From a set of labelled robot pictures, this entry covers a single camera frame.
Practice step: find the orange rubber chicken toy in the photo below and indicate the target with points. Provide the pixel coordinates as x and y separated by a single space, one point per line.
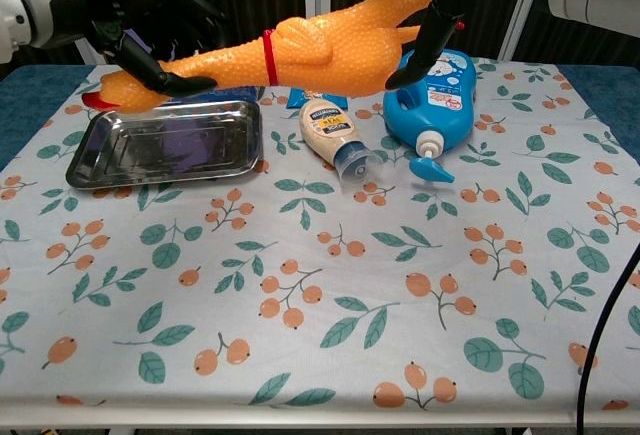
310 55

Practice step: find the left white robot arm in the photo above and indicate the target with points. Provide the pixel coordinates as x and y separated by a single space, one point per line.
12 15

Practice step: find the stainless steel rectangular tray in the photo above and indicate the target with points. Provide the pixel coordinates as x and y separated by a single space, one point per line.
165 147

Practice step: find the blue detergent pump bottle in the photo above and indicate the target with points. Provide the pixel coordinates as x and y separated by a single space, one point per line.
435 115

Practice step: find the mayonnaise squeeze bottle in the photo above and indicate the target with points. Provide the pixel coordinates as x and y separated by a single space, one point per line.
325 127

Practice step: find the small blue snack packet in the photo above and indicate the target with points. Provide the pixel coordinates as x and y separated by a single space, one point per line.
300 99

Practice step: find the floral fruit print tablecloth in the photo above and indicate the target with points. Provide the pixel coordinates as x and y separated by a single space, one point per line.
320 280

